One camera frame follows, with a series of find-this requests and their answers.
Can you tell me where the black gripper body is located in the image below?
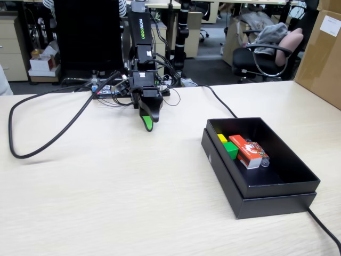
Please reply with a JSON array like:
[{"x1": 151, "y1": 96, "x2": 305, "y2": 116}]
[{"x1": 132, "y1": 70, "x2": 159, "y2": 98}]

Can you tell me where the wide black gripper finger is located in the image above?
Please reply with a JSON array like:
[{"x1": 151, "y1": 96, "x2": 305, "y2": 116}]
[{"x1": 138, "y1": 95, "x2": 164, "y2": 123}]

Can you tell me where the green-padded black gripper finger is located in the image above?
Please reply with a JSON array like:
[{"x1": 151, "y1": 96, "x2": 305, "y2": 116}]
[{"x1": 137, "y1": 102, "x2": 155, "y2": 133}]

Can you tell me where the green cube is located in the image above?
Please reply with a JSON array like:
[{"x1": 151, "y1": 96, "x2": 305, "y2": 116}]
[{"x1": 223, "y1": 141, "x2": 240, "y2": 160}]

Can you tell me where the red and white carton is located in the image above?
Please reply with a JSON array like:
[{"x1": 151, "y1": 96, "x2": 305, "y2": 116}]
[{"x1": 228, "y1": 134, "x2": 263, "y2": 170}]

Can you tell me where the flat white box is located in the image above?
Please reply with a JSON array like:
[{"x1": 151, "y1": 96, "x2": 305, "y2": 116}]
[{"x1": 28, "y1": 65, "x2": 62, "y2": 78}]

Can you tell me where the white cardboard box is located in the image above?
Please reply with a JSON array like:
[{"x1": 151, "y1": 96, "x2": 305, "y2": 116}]
[{"x1": 29, "y1": 57, "x2": 57, "y2": 72}]

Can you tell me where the black open box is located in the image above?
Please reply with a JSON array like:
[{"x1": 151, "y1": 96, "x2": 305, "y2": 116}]
[{"x1": 201, "y1": 127, "x2": 318, "y2": 220}]

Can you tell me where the open black box tray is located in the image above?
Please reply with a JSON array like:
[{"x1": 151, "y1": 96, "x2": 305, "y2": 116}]
[{"x1": 206, "y1": 116, "x2": 321, "y2": 199}]

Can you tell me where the large cardboard box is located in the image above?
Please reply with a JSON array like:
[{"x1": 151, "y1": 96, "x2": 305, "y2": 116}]
[{"x1": 294, "y1": 9, "x2": 341, "y2": 111}]

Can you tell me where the cardboard box without label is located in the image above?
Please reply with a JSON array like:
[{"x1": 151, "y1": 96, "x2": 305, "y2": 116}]
[{"x1": 318, "y1": 0, "x2": 341, "y2": 13}]

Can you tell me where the clear-cased controller board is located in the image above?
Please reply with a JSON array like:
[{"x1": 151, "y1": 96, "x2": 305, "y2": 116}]
[{"x1": 92, "y1": 85, "x2": 126, "y2": 97}]

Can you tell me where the plain beige cabinet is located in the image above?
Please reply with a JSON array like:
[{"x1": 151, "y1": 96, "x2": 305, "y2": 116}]
[{"x1": 183, "y1": 12, "x2": 204, "y2": 59}]

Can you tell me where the black computer monitor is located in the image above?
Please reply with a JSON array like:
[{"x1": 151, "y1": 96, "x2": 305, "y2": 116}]
[{"x1": 53, "y1": 0, "x2": 126, "y2": 82}]

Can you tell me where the person in striped shirt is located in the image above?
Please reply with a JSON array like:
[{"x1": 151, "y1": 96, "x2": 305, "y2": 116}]
[{"x1": 42, "y1": 0, "x2": 128, "y2": 19}]

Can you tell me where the beige desk top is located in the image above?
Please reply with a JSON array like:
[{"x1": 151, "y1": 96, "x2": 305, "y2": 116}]
[{"x1": 126, "y1": 0, "x2": 182, "y2": 9}]

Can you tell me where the black office chair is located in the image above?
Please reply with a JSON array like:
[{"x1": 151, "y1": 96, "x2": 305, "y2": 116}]
[{"x1": 231, "y1": 28, "x2": 304, "y2": 83}]

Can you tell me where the small candy packet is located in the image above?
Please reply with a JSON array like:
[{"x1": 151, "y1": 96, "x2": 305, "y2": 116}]
[{"x1": 245, "y1": 138, "x2": 270, "y2": 168}]

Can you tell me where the beige drawer cabinet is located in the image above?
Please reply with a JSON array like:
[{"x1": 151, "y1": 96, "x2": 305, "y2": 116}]
[{"x1": 0, "y1": 14, "x2": 30, "y2": 82}]

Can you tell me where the grey garment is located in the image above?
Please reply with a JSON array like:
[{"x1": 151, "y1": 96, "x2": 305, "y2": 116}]
[{"x1": 251, "y1": 22, "x2": 290, "y2": 55}]

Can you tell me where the person in white shirt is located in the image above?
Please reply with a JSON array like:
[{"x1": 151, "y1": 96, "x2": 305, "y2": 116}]
[{"x1": 0, "y1": 63, "x2": 14, "y2": 96}]

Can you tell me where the pink cushion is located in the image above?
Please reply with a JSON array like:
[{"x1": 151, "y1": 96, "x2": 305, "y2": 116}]
[{"x1": 275, "y1": 28, "x2": 304, "y2": 67}]

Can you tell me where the white shipping label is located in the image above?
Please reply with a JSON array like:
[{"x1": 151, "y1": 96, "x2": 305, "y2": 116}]
[{"x1": 319, "y1": 15, "x2": 341, "y2": 37}]

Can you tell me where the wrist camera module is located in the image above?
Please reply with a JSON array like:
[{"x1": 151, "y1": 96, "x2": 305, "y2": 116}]
[{"x1": 111, "y1": 79, "x2": 132, "y2": 97}]

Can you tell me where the black arm wire bundle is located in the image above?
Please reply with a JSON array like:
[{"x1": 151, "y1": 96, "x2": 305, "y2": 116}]
[{"x1": 148, "y1": 14, "x2": 182, "y2": 107}]

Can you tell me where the beige pedestal cabinet with lock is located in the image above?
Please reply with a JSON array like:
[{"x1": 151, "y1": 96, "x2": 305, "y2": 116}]
[{"x1": 149, "y1": 23, "x2": 168, "y2": 78}]

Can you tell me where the thick black braided cable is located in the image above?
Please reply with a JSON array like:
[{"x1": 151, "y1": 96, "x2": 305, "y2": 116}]
[{"x1": 7, "y1": 70, "x2": 120, "y2": 160}]

